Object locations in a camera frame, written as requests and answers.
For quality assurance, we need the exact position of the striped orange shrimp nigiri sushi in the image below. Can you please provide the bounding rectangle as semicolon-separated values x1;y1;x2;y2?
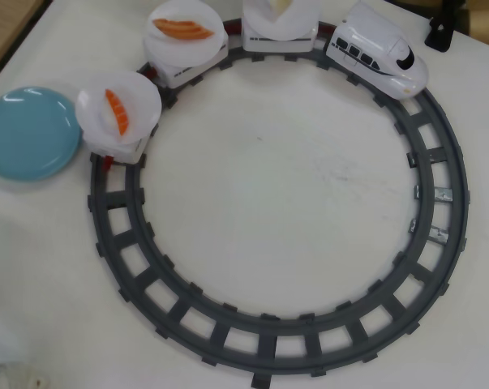
152;16;216;41

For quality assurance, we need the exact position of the orange salmon nigiri sushi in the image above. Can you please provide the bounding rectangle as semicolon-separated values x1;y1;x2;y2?
100;88;131;135

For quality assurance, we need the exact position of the white Shinkansen toy locomotive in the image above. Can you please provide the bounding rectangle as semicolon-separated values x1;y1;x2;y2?
324;0;430;100

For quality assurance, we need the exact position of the blue round dish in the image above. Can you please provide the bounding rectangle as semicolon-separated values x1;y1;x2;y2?
0;84;83;182

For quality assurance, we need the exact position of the white round plastic plate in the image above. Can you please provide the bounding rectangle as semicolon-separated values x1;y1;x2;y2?
75;71;162;145
144;0;225;68
242;0;322;41

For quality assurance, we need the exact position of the grey circular toy train track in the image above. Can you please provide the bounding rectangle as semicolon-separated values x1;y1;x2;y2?
86;18;471;384

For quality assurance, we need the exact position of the black table clamp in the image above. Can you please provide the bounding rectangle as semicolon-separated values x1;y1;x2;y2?
424;15;454;52

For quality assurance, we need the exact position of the brown wooden furniture piece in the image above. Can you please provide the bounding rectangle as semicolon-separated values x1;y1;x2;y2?
0;0;53;82

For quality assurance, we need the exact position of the brown cardboard box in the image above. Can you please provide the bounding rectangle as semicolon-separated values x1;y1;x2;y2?
454;0;489;45

